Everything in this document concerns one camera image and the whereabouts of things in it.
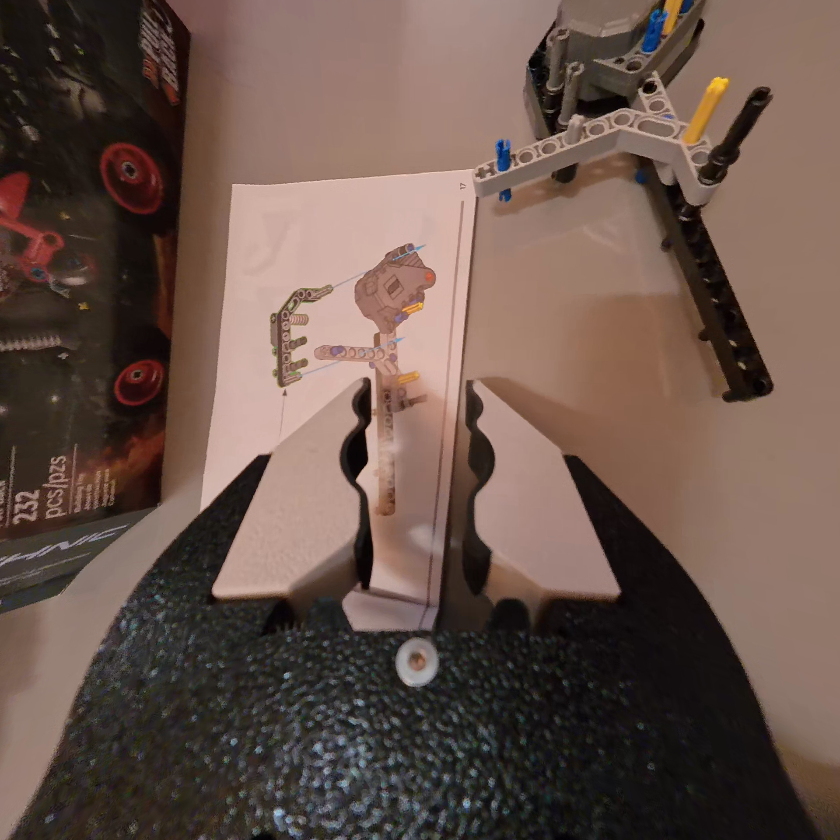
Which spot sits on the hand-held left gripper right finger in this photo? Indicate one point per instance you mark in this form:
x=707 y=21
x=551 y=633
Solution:
x=544 y=518

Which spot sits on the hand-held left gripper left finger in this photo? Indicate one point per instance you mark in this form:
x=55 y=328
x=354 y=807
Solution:
x=289 y=518

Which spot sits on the white instruction booklet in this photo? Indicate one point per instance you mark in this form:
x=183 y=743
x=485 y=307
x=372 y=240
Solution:
x=328 y=223

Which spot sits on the black toy truck box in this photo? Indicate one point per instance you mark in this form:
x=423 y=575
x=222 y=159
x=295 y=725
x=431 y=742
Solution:
x=85 y=262

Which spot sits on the grey brick toy model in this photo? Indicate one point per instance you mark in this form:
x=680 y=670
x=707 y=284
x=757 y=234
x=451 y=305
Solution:
x=590 y=131

